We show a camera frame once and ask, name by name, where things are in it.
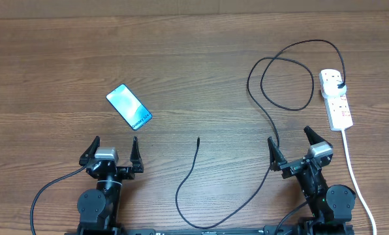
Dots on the white charger plug adapter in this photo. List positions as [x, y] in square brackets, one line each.
[333, 88]

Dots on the white power strip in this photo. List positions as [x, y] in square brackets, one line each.
[337, 108]

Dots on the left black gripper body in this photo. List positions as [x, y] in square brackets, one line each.
[124, 173]

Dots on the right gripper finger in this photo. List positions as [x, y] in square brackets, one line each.
[312, 136]
[276, 157]

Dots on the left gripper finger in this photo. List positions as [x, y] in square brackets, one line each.
[89, 153]
[135, 158]

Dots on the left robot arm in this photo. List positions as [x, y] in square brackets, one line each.
[99, 207]

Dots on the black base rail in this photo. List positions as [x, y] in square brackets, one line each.
[207, 231]

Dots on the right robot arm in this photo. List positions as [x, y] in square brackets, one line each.
[327, 209]

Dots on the blue Samsung Galaxy smartphone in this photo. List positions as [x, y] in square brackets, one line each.
[129, 107]

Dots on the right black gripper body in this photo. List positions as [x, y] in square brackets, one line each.
[291, 168]

